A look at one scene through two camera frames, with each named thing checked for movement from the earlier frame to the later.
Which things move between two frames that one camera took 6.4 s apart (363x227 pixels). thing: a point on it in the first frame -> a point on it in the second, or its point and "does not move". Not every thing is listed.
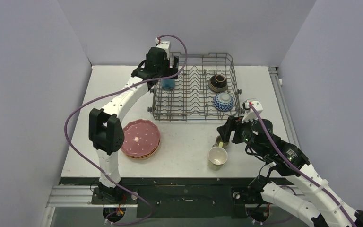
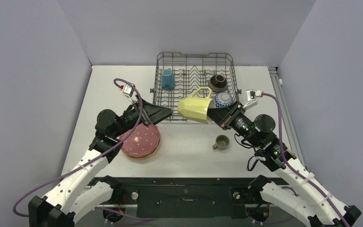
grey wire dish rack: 207,89 does not move
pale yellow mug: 217,156 -> 196,109
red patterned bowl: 223,101 does not move
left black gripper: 167,62 -> 156,114
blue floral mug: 168,84 does not move
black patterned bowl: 218,83 does not move
